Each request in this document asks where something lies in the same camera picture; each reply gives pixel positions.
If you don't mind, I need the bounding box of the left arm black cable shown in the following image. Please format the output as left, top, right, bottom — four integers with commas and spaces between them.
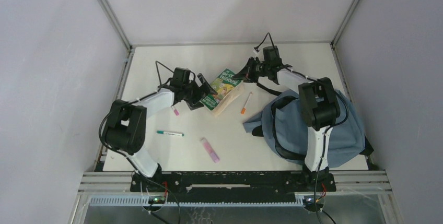
98, 60, 181, 213

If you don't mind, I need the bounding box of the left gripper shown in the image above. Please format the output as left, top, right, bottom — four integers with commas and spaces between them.
182, 74, 217, 110

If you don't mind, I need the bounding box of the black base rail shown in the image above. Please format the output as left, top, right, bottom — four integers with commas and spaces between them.
130, 171, 336, 204

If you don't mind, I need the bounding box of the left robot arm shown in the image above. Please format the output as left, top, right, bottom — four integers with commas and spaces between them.
98, 67, 216, 191

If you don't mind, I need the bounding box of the blue student backpack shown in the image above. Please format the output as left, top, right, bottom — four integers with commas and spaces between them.
242, 81, 375, 169

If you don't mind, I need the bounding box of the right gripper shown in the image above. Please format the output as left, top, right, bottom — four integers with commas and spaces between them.
233, 56, 270, 83

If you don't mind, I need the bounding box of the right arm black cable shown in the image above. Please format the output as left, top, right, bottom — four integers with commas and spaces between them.
253, 32, 349, 213

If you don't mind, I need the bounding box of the green treehouse book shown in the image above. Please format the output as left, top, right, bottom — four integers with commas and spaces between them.
200, 69, 244, 117

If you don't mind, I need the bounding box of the teal capped white marker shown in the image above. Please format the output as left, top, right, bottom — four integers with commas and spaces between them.
156, 131, 184, 137

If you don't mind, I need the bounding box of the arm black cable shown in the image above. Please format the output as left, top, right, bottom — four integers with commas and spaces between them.
253, 32, 349, 213
98, 60, 181, 213

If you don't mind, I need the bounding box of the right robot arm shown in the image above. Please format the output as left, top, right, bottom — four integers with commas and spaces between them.
232, 46, 344, 191

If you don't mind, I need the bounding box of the pink highlighter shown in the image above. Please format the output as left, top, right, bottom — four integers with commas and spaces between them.
200, 138, 220, 163

